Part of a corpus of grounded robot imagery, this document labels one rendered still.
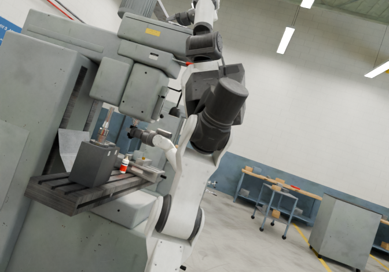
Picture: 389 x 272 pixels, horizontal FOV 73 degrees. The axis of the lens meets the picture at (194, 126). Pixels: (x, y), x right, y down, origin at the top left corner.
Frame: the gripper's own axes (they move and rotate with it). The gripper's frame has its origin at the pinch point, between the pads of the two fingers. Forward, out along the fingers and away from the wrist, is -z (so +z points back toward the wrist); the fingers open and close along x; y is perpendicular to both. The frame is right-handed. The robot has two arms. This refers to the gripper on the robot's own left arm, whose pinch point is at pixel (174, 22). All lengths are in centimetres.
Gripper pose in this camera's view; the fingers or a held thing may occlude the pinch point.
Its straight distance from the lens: 175.4
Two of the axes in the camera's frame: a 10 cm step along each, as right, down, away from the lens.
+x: 3.2, 1.5, 9.4
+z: 9.3, -2.2, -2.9
